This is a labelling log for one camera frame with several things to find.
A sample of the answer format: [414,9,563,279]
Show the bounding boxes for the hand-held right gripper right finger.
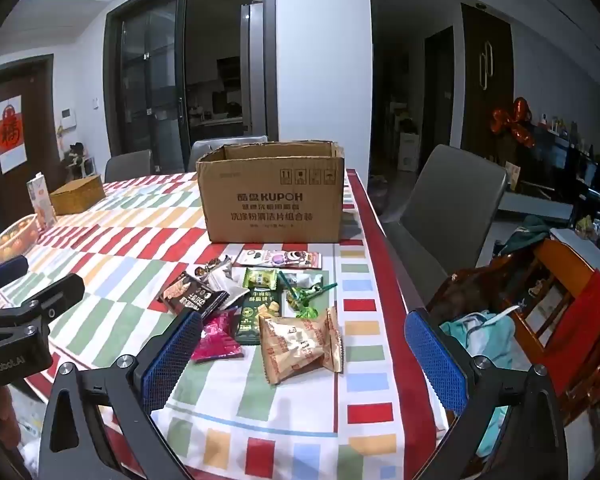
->
[404,308,570,480]

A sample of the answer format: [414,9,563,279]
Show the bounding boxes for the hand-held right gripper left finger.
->
[37,308,204,480]

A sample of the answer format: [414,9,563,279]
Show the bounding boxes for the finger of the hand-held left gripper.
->
[0,255,29,301]
[0,272,86,333]

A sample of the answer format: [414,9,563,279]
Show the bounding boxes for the black cracker packet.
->
[157,270,231,325]

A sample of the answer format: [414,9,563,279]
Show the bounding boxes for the dark green snack packet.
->
[235,287,285,346]

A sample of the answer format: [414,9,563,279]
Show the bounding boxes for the brown cardboard box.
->
[196,139,346,245]

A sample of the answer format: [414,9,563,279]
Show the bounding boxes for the bowl of oranges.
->
[0,213,40,265]

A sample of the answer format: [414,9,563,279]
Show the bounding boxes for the magenta snack packet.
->
[190,310,244,362]

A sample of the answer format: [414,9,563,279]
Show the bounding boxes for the light blue garment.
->
[440,310,518,461]

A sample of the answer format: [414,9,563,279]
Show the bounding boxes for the orange white drink carton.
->
[26,172,58,231]

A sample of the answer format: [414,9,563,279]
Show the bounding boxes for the silver black snack packet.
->
[192,255,233,288]

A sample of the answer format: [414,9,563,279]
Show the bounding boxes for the narrow beige snack packet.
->
[325,306,345,373]

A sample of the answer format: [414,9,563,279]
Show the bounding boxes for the dark wooden entrance door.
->
[0,55,56,231]

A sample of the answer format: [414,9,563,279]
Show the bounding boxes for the large beige snack packet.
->
[257,314,329,386]

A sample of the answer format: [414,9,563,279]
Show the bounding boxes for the light green snack packet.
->
[243,267,280,291]

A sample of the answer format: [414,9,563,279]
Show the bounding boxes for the red white door poster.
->
[0,95,23,175]

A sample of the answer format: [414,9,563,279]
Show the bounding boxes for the grey chair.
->
[104,150,153,183]
[189,135,269,173]
[382,144,510,306]

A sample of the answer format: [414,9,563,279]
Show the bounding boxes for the long pink snack packet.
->
[232,248,322,269]

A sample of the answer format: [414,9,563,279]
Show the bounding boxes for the white green snack packet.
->
[280,271,325,293]

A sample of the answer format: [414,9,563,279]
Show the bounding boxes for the dark green garment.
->
[495,215,551,257]

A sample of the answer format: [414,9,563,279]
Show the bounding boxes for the wooden chair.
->
[425,237,600,461]

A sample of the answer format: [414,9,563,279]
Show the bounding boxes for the red cloth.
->
[545,270,600,391]

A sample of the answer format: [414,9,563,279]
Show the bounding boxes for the white floor box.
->
[399,132,421,171]

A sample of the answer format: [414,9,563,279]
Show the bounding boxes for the sliding glass door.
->
[104,0,278,181]

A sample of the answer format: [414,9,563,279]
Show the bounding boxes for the dark low cabinet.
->
[510,120,600,221]

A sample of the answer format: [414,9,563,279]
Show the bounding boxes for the orange foil balloons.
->
[489,97,538,148]

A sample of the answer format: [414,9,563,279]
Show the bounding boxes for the dark double door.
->
[460,2,515,161]

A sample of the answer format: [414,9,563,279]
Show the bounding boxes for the silver refrigerator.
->
[240,0,266,138]

